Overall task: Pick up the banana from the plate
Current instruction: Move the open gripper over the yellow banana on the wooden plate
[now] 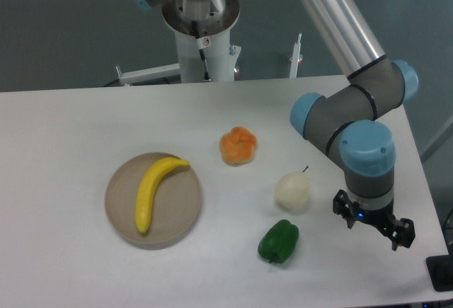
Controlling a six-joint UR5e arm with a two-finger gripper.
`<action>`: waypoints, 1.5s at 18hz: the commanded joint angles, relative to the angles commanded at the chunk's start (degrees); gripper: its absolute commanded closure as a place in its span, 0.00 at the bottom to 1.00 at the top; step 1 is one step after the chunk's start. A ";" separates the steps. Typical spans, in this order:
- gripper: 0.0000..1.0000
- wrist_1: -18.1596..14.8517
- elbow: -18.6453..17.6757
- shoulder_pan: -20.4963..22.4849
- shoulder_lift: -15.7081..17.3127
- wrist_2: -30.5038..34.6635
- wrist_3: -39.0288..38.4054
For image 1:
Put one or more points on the orange knotted bread roll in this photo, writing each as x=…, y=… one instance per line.
x=238, y=146

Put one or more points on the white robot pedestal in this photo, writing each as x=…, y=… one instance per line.
x=200, y=59

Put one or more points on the white pear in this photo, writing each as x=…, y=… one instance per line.
x=293, y=191

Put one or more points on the yellow banana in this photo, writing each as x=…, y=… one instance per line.
x=148, y=187

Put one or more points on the green bell pepper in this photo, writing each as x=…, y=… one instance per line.
x=279, y=242

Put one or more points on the white bracket post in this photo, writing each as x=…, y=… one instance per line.
x=296, y=57

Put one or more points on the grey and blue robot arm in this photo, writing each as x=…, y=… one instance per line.
x=344, y=126

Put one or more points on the black device at table edge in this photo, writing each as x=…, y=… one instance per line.
x=440, y=271

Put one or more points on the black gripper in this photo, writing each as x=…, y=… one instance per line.
x=401, y=232

